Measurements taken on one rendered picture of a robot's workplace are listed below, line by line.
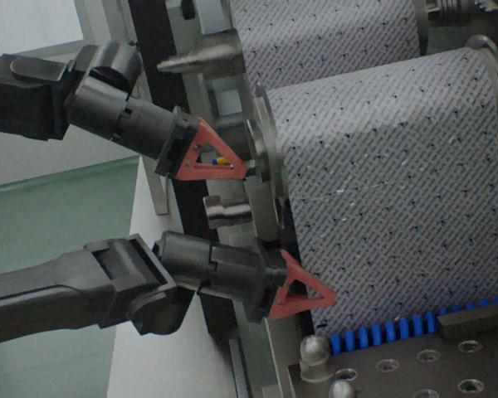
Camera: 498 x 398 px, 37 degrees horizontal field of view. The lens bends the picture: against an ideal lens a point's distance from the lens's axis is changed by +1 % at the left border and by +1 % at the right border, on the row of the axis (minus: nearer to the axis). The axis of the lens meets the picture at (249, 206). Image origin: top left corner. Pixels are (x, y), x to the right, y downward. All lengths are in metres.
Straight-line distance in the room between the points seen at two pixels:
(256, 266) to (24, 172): 5.89
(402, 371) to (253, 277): 0.18
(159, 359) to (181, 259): 0.43
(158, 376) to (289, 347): 0.26
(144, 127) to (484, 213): 0.39
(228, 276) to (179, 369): 0.38
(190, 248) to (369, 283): 0.21
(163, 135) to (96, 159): 5.72
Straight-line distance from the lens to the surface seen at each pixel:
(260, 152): 0.81
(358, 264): 0.84
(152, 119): 0.82
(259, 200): 0.87
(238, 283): 0.80
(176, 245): 0.79
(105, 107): 0.82
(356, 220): 0.82
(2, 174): 6.68
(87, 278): 0.72
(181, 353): 1.19
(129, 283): 0.73
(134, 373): 1.17
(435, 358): 0.82
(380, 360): 0.82
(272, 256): 0.81
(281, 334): 0.95
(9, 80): 0.83
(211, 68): 1.05
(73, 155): 6.54
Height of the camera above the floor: 1.46
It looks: 18 degrees down
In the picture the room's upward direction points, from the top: 12 degrees counter-clockwise
